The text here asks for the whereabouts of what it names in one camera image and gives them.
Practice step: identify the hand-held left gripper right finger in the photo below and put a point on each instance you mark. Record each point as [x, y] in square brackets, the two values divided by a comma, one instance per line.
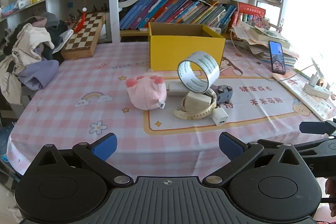
[231, 146]

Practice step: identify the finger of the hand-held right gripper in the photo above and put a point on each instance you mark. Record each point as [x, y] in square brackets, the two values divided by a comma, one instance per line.
[315, 144]
[315, 127]

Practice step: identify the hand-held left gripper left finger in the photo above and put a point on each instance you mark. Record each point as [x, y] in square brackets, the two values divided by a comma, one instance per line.
[105, 146]

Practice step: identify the small white cube charger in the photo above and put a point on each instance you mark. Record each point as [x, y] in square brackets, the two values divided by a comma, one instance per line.
[219, 115]

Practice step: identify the grey-blue toy car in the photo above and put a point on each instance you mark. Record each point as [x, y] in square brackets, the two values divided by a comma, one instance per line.
[223, 94]

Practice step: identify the white rounded block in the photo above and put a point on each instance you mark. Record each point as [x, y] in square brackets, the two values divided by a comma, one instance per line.
[197, 103]

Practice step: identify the pink plush toy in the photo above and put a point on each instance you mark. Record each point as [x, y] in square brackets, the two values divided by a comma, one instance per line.
[144, 95]

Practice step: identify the white charger with prongs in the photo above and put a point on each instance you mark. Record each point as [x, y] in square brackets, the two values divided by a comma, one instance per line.
[174, 87]

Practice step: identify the clear packing tape roll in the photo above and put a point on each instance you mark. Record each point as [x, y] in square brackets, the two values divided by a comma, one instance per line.
[210, 61]

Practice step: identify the yellow cardboard box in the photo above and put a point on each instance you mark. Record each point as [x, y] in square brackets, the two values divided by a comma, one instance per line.
[170, 50]

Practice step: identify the white power strip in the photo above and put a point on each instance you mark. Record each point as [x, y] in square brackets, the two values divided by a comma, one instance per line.
[316, 91]

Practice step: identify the white orange booklet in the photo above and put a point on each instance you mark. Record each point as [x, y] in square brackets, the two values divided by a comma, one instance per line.
[302, 92]

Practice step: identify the white plug adapter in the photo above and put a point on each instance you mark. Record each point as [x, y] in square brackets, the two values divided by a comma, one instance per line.
[314, 79]

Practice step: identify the pink checkered tablecloth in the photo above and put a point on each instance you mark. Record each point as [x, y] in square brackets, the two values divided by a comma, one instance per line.
[78, 82]

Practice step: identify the black smartphone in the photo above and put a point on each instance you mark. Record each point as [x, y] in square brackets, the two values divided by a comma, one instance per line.
[277, 56]

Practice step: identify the stack of papers and books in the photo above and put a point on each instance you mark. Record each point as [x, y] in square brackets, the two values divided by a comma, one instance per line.
[262, 37]

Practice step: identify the wooden chessboard case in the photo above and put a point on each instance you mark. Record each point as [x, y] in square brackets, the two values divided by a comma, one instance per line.
[84, 35]

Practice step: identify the pile of clothes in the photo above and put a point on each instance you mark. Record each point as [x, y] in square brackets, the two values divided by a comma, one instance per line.
[26, 50]

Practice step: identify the red thick book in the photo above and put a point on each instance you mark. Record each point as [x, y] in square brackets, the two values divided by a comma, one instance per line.
[252, 9]

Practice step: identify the row of leaning books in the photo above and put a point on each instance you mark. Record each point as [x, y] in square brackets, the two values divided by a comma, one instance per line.
[170, 11]

